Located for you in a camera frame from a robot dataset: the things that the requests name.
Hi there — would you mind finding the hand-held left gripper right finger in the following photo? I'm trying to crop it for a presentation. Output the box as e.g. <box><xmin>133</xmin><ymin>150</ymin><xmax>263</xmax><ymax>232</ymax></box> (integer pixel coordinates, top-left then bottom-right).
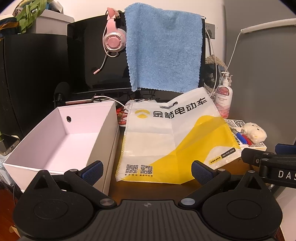
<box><xmin>179</xmin><ymin>161</ymin><xmax>272</xmax><ymax>209</ymax></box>

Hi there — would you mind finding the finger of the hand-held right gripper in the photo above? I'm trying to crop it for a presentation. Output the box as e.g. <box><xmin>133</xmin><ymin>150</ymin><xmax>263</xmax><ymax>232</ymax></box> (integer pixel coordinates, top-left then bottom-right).
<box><xmin>241</xmin><ymin>148</ymin><xmax>278</xmax><ymax>166</ymax></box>
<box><xmin>275</xmin><ymin>144</ymin><xmax>296</xmax><ymax>154</ymax></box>

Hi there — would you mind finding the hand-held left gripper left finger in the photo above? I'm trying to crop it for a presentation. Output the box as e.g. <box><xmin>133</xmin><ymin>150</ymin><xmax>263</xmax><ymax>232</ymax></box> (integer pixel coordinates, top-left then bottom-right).
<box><xmin>25</xmin><ymin>161</ymin><xmax>117</xmax><ymax>209</ymax></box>

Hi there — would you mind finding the white cardboard drawer box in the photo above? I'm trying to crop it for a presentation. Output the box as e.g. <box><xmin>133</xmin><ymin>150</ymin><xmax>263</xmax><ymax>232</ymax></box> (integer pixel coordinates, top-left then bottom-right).
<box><xmin>3</xmin><ymin>101</ymin><xmax>120</xmax><ymax>194</ymax></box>

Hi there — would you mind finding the white and yellow plastic bag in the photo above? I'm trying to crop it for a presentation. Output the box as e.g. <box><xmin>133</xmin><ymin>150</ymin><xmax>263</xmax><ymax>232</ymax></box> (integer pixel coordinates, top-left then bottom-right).
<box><xmin>115</xmin><ymin>88</ymin><xmax>242</xmax><ymax>184</ymax></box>

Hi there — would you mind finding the white paperback book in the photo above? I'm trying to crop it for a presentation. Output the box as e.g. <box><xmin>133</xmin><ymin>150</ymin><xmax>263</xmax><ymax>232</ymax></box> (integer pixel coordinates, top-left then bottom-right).
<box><xmin>225</xmin><ymin>119</ymin><xmax>267</xmax><ymax>151</ymax></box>

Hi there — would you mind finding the blue pen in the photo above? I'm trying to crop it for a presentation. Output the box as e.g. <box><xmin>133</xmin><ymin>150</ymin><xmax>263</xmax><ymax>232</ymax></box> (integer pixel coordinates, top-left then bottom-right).
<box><xmin>233</xmin><ymin>131</ymin><xmax>249</xmax><ymax>145</ymax></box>

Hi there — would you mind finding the cream plush toy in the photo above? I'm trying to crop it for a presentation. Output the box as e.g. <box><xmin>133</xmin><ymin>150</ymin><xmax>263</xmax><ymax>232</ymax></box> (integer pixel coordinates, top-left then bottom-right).
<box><xmin>242</xmin><ymin>122</ymin><xmax>267</xmax><ymax>143</ymax></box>

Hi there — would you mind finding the white pump lotion bottle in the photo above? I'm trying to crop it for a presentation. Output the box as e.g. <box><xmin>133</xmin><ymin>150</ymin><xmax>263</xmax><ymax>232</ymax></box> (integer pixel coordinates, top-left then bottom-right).
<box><xmin>215</xmin><ymin>71</ymin><xmax>233</xmax><ymax>118</ymax></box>

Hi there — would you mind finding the cartoon print mouse pad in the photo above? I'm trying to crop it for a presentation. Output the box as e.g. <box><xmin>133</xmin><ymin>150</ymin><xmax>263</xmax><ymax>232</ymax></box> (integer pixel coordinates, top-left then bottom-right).
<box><xmin>116</xmin><ymin>105</ymin><xmax>130</xmax><ymax>127</ymax></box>

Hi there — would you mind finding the grey panel with white trim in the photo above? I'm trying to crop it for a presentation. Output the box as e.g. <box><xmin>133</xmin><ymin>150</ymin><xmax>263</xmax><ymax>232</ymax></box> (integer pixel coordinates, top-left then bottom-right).
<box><xmin>225</xmin><ymin>19</ymin><xmax>296</xmax><ymax>209</ymax></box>

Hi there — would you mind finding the rose gold phone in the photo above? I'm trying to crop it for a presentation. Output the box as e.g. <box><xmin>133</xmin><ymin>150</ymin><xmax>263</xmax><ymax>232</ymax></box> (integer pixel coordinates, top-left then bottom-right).
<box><xmin>65</xmin><ymin>93</ymin><xmax>97</xmax><ymax>104</ymax></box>

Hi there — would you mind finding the black microphone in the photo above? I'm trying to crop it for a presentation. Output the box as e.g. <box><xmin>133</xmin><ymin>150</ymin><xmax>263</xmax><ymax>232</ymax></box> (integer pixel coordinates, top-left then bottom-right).
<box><xmin>54</xmin><ymin>82</ymin><xmax>71</xmax><ymax>102</ymax></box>

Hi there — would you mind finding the black computer tower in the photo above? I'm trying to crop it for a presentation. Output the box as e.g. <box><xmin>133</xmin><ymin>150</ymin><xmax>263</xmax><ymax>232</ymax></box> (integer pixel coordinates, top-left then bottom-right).
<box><xmin>0</xmin><ymin>34</ymin><xmax>70</xmax><ymax>139</ymax></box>

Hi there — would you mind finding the black computer monitor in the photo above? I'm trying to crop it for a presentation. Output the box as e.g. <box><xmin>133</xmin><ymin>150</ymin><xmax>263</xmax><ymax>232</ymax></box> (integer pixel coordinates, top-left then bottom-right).
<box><xmin>67</xmin><ymin>15</ymin><xmax>206</xmax><ymax>94</ymax></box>

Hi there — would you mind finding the pink headset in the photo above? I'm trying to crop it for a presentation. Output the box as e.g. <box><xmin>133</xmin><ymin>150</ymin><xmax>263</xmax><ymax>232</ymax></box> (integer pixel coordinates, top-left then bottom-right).
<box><xmin>93</xmin><ymin>7</ymin><xmax>127</xmax><ymax>75</ymax></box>

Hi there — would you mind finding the blue towel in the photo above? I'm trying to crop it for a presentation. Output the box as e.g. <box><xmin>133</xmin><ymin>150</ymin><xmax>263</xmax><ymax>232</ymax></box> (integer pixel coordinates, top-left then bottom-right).
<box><xmin>124</xmin><ymin>2</ymin><xmax>202</xmax><ymax>93</ymax></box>

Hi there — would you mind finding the white storage box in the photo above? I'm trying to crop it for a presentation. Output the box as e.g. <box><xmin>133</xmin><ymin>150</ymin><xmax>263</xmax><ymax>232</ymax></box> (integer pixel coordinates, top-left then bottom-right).
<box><xmin>21</xmin><ymin>13</ymin><xmax>74</xmax><ymax>36</ymax></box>

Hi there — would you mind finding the green patterned bag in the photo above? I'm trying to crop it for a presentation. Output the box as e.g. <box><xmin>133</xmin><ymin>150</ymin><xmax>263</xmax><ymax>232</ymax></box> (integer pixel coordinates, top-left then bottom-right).
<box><xmin>0</xmin><ymin>0</ymin><xmax>50</xmax><ymax>35</ymax></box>

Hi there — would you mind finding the white charging cable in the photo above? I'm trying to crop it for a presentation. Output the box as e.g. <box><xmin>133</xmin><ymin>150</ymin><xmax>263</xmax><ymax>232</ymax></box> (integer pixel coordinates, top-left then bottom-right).
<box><xmin>94</xmin><ymin>28</ymin><xmax>242</xmax><ymax>112</ymax></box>

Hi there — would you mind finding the woven rope basket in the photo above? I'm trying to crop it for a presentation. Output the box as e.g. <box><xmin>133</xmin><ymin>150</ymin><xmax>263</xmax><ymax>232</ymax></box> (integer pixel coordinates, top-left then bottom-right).
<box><xmin>205</xmin><ymin>56</ymin><xmax>226</xmax><ymax>70</ymax></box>

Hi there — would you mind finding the wall power outlet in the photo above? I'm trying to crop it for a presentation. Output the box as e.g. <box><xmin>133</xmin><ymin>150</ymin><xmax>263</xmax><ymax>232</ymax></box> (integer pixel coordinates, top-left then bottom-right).
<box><xmin>205</xmin><ymin>23</ymin><xmax>216</xmax><ymax>39</ymax></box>

